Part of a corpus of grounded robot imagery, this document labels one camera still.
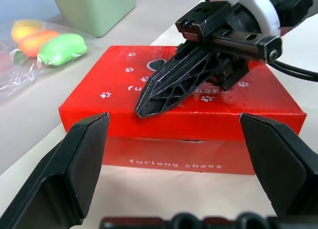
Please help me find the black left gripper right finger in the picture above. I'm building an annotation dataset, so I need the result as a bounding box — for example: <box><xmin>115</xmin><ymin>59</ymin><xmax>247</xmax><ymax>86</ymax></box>
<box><xmin>239</xmin><ymin>113</ymin><xmax>318</xmax><ymax>220</ymax></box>

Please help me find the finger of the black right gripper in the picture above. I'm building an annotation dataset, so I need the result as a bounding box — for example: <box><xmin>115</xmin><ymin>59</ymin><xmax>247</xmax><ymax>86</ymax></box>
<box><xmin>135</xmin><ymin>52</ymin><xmax>225</xmax><ymax>120</ymax></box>
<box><xmin>148</xmin><ymin>41</ymin><xmax>208</xmax><ymax>83</ymax></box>

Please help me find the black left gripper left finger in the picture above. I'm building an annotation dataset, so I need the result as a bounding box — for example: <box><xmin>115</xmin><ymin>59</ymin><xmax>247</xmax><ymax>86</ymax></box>
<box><xmin>0</xmin><ymin>112</ymin><xmax>110</xmax><ymax>229</ymax></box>

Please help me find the orange shoe box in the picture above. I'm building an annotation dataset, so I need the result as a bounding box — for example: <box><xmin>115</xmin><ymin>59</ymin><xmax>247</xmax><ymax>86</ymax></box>
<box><xmin>58</xmin><ymin>45</ymin><xmax>307</xmax><ymax>176</ymax></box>

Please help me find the clear plastic toy bag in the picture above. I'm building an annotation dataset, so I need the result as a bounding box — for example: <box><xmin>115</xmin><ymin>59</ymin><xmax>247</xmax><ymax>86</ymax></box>
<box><xmin>0</xmin><ymin>17</ymin><xmax>88</xmax><ymax>102</ymax></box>

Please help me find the green plastic bin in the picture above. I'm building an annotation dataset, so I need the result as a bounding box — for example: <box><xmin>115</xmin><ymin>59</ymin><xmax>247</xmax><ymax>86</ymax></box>
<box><xmin>49</xmin><ymin>0</ymin><xmax>138</xmax><ymax>39</ymax></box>

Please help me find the green toy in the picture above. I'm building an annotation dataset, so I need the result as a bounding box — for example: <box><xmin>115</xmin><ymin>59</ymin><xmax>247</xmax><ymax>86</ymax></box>
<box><xmin>36</xmin><ymin>33</ymin><xmax>88</xmax><ymax>67</ymax></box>

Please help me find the small orange toy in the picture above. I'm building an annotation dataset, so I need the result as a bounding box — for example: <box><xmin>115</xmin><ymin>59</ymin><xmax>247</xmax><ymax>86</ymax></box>
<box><xmin>18</xmin><ymin>30</ymin><xmax>61</xmax><ymax>58</ymax></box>

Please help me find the yellow toy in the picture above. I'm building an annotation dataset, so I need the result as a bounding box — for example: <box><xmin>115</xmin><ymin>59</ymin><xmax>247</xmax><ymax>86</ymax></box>
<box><xmin>10</xmin><ymin>19</ymin><xmax>44</xmax><ymax>42</ymax></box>

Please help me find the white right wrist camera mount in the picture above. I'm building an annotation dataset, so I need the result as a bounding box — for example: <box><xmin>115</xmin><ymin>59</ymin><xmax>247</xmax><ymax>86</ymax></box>
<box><xmin>190</xmin><ymin>0</ymin><xmax>282</xmax><ymax>39</ymax></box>

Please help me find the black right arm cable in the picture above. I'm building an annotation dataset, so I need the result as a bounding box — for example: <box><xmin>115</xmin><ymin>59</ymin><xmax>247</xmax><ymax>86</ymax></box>
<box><xmin>270</xmin><ymin>0</ymin><xmax>318</xmax><ymax>82</ymax></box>

